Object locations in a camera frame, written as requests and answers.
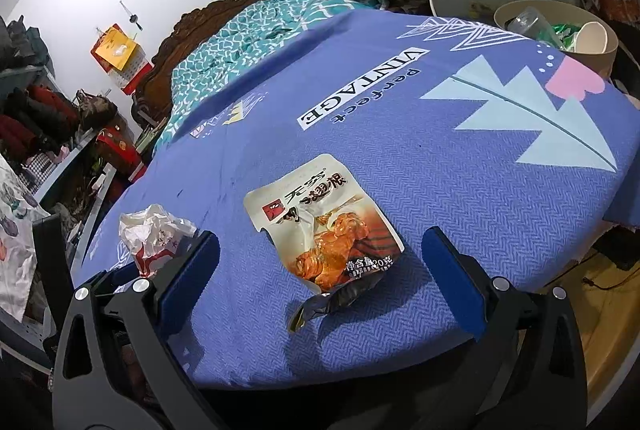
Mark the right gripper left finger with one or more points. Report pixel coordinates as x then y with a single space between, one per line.
114 368

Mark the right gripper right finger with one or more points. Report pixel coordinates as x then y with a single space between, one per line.
526 369

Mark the white plastic bag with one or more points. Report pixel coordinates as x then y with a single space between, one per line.
152 236

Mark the chicken snack pouch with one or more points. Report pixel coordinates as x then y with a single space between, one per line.
328 232

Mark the beige round trash bin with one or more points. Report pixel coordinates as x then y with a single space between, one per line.
566 20

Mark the metal clothes shelf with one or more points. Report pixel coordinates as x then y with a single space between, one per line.
63 162

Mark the carved wooden headboard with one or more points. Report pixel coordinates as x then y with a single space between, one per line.
151 100

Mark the blue patterned bed sheet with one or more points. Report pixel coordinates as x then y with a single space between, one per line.
514 150

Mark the teal patterned quilt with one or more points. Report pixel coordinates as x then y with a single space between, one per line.
257 32

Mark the white paper cup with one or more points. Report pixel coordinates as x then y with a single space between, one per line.
591 39

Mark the clear plastic bottle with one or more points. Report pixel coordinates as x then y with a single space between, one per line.
531 23

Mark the red yellow wall calendar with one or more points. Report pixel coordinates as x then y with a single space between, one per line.
121 58

